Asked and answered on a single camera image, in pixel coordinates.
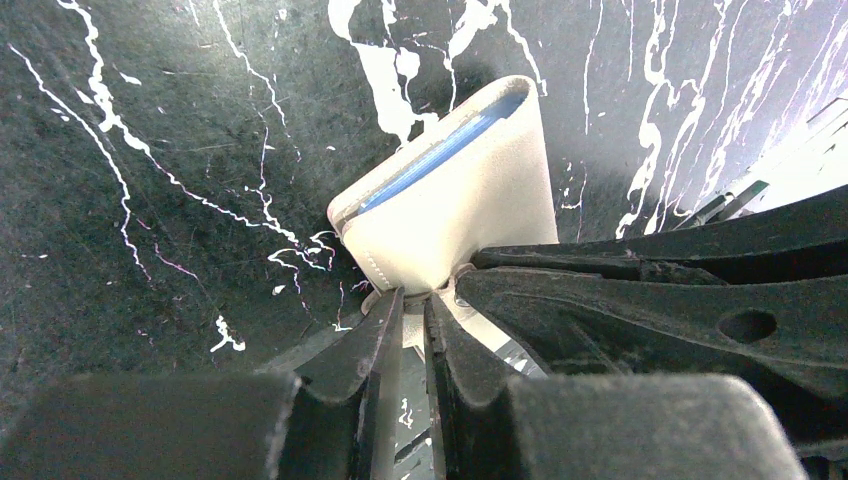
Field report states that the silver metal card holder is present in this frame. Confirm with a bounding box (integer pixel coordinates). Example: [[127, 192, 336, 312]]
[[325, 74, 561, 379]]

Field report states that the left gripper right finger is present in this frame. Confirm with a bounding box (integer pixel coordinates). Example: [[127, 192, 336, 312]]
[[423, 298, 806, 479]]

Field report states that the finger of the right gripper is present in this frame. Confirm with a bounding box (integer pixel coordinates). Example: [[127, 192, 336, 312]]
[[471, 187, 847, 284], [457, 268, 847, 458]]

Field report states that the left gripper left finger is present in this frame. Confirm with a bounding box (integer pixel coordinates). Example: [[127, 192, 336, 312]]
[[1, 289, 404, 479]]

